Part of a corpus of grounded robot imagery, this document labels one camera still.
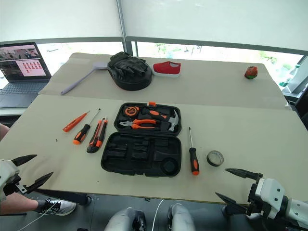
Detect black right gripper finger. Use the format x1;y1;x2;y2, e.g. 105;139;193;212
215;192;251;216
225;168;264;180

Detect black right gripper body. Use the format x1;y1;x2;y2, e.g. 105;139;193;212
246;173;273;218

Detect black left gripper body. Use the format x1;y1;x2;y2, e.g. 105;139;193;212
3;175;28;196

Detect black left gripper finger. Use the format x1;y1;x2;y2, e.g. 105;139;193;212
11;154;38;167
25;171;54;194

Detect black electrical tape roll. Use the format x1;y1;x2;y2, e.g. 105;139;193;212
206;150;225;167

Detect black orange handled screwdriver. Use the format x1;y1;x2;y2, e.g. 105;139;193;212
73;108;102;145
188;127;201;176

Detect orange test pen screwdriver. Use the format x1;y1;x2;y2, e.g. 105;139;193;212
62;110;91;133

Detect black orange utility knife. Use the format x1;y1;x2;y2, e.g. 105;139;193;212
86;116;108;154

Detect black tool case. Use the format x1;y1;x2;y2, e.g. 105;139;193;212
100;101;183;179

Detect grey white sneaker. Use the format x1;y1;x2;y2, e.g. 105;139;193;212
35;198;77;216

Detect person's bare knee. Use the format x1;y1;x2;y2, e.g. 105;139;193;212
0;123;11;141

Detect white side desk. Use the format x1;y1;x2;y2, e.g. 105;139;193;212
0;105;27;116

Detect silver robot right leg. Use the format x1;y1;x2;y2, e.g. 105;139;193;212
167;203;196;231

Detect silver robot leg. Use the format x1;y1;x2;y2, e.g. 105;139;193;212
104;207;146;231
167;203;196;231

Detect silver robot left leg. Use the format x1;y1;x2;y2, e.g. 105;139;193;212
104;207;146;231

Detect open laptop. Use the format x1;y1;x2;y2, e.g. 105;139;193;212
0;41;52;109

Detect red green toy ball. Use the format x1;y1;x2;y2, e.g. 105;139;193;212
244;66;259;80

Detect green plastic bottle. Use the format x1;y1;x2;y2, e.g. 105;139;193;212
279;63;302;88

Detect orange black tape measure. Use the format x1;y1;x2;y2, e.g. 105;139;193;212
124;105;141;118

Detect red canvas shoe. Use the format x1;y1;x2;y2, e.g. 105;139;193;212
153;61;182;78

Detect black leather boxing pad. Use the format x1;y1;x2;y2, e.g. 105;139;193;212
106;51;154;92

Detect metal blind pole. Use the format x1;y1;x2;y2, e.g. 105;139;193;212
115;0;128;52

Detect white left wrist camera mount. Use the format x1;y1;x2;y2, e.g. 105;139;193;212
0;159;21;202

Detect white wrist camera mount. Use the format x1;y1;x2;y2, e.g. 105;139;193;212
254;178;289;219
0;159;21;202

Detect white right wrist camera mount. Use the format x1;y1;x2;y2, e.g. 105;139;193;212
254;178;289;219

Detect black table frame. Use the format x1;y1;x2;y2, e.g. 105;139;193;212
33;188;92;205

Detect white cable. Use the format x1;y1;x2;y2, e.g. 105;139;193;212
153;199;166;231

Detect claw hammer orange black handle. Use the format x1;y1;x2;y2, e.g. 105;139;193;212
141;108;181;132

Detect orange handled pliers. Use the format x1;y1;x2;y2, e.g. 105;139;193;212
119;118;158;130

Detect grey window frame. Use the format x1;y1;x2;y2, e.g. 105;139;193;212
0;36;308;59

